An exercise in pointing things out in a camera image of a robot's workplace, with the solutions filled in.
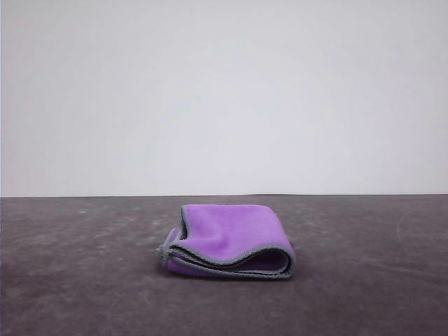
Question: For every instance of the purple towel with grey hem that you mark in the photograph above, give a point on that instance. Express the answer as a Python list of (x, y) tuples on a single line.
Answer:
[(227, 231)]

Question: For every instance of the grey table cloth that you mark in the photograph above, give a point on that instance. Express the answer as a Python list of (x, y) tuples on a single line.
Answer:
[(87, 280)]

